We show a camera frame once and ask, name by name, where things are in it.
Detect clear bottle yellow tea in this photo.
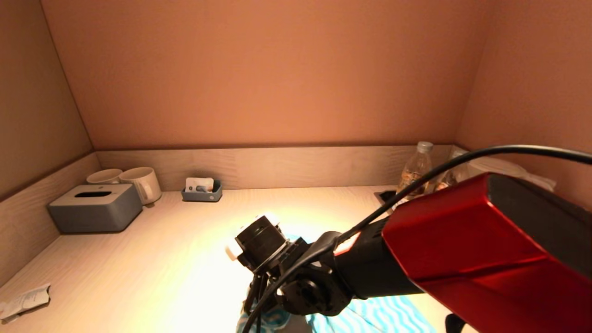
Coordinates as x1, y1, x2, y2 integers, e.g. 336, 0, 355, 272
396, 142, 434, 206

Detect blue white striped cloth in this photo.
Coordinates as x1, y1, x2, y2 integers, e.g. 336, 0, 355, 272
237, 235, 438, 333

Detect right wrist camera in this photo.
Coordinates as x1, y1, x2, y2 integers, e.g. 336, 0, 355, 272
226, 213, 290, 273

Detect grey tissue box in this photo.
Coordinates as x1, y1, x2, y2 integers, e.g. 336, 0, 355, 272
48, 185, 144, 234

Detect dark tea bottle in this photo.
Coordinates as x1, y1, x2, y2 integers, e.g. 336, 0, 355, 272
434, 150, 470, 194

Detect crumpled white paper wrapper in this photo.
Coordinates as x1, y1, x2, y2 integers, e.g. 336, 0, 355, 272
0, 284, 52, 323

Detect white ceramic mug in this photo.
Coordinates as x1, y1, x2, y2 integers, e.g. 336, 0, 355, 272
119, 167, 162, 206
87, 170, 124, 186

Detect small grey tray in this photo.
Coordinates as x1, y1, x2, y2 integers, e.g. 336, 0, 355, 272
181, 180, 223, 203

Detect grey electric kettle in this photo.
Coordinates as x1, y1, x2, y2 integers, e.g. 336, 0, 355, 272
466, 156, 556, 193

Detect black cable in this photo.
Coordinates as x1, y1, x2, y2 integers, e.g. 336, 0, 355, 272
241, 145, 592, 333

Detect white sachets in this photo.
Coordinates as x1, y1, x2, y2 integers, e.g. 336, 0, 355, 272
185, 178, 215, 193

